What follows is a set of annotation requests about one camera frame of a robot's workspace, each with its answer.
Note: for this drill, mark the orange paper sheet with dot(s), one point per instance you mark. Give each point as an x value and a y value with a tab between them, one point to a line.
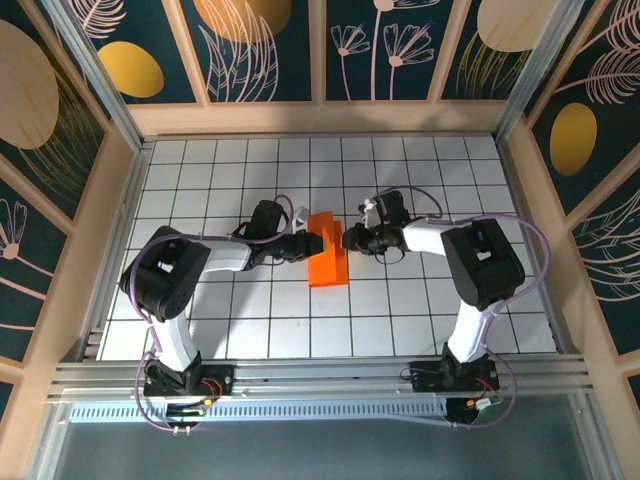
327	272

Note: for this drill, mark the aluminium side rail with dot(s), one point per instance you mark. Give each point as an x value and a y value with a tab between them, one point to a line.
125	235
531	235

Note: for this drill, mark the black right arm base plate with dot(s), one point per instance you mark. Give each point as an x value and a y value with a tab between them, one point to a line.
425	380

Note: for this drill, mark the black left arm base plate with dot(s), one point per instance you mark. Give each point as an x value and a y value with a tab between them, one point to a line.
220	380

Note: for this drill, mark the aluminium corner post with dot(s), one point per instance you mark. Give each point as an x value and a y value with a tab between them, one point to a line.
122	120
515	110

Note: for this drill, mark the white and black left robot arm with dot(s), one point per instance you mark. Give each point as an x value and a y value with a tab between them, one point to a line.
225	257

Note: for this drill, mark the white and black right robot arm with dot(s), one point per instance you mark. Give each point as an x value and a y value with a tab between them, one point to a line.
425	239

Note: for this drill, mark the long aluminium frame rail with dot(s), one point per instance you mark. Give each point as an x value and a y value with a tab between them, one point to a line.
320	380

